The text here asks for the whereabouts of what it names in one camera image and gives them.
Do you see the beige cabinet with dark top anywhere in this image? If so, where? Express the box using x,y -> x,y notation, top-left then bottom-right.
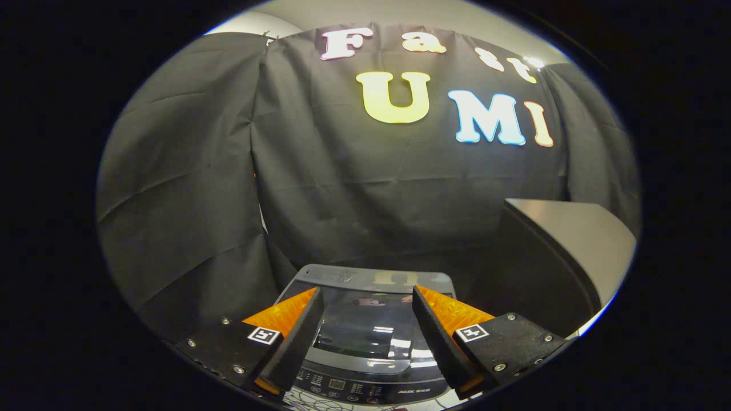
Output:
468,198 -> 637,337

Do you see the black backdrop cloth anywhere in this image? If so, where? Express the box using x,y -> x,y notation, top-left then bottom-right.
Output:
94,23 -> 640,343

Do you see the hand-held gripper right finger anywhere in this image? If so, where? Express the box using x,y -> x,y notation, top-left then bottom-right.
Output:
412,285 -> 567,400

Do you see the grey washing machine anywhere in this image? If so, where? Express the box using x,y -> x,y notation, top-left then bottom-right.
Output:
274,264 -> 457,407

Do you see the dark washing machine lid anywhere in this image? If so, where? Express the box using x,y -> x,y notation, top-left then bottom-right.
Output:
274,264 -> 457,374

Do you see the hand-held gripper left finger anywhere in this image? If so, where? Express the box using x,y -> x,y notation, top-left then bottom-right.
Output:
174,287 -> 324,399

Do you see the bundle of thin cables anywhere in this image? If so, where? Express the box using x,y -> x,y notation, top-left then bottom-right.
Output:
283,388 -> 349,411

